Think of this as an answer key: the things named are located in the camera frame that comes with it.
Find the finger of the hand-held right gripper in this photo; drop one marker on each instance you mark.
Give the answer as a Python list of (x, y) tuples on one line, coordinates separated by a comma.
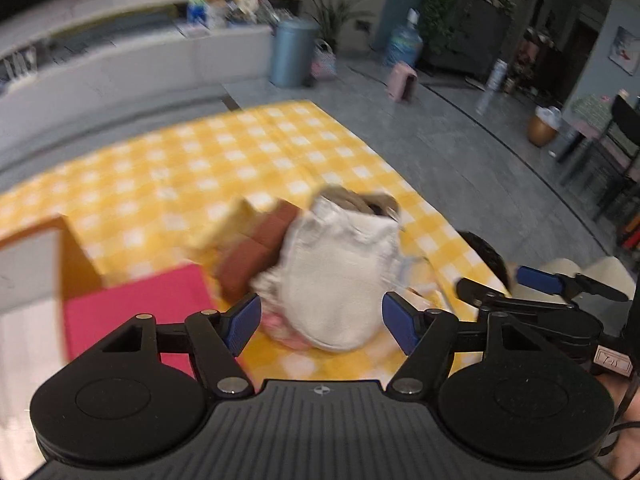
[(472, 290), (540, 280)]

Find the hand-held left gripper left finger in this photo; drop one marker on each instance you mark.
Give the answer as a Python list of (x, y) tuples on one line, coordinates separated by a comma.
[(244, 322)]

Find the red cloth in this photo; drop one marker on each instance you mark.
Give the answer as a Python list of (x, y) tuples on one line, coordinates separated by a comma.
[(135, 305)]

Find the long-leaf potted plant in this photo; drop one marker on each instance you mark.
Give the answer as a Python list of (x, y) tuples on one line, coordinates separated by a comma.
[(332, 15)]

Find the cream chair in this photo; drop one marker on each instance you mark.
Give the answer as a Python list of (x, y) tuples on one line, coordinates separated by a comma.
[(600, 270)]

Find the blue-grey trash bin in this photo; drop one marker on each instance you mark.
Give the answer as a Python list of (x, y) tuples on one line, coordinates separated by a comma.
[(294, 52)]

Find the gold round bin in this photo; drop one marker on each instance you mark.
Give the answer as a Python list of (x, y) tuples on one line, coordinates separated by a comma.
[(542, 127)]

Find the dark cabinet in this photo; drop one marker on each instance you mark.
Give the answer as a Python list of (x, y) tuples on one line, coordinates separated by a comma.
[(470, 30)]

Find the pink white fluffy plush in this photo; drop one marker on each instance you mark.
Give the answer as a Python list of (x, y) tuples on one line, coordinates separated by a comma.
[(285, 330)]

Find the blue white box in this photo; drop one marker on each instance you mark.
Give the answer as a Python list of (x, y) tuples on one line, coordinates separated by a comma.
[(197, 12)]

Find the person's right forearm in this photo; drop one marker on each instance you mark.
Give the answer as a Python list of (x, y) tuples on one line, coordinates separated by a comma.
[(631, 405)]

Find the black chair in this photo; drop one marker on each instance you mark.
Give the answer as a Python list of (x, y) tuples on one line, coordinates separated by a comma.
[(617, 160)]

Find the pink woven basket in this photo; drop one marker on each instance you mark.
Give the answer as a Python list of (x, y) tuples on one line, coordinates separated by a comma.
[(324, 62)]

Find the orange cardboard box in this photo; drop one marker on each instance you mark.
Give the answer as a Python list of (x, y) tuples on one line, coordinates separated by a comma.
[(80, 260)]

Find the pale wall artwork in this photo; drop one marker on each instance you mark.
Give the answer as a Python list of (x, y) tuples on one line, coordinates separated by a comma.
[(625, 50)]

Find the white cloth garment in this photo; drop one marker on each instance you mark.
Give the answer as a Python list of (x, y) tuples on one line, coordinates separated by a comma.
[(330, 280)]

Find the yellow checkered tablecloth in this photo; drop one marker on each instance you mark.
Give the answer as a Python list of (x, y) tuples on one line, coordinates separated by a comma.
[(210, 160)]

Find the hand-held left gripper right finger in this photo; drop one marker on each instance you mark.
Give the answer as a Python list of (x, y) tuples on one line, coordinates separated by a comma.
[(400, 322)]

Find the blue water jug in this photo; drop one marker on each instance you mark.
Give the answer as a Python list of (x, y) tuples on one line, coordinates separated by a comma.
[(404, 42)]

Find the white marble TV stand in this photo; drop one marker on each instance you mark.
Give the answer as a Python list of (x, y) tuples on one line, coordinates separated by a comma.
[(150, 62)]

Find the pink stool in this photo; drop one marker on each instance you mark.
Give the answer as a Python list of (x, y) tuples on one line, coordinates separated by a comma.
[(401, 82)]

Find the green patterned table cover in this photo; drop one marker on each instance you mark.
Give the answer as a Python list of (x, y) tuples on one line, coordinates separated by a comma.
[(592, 112)]

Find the silver cylindrical canister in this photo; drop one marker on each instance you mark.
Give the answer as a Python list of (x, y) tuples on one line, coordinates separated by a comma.
[(497, 75)]

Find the grey brown cloth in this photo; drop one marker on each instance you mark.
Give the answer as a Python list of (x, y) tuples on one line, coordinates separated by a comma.
[(360, 202)]

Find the black round object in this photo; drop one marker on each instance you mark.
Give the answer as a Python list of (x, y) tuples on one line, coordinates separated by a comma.
[(482, 260)]

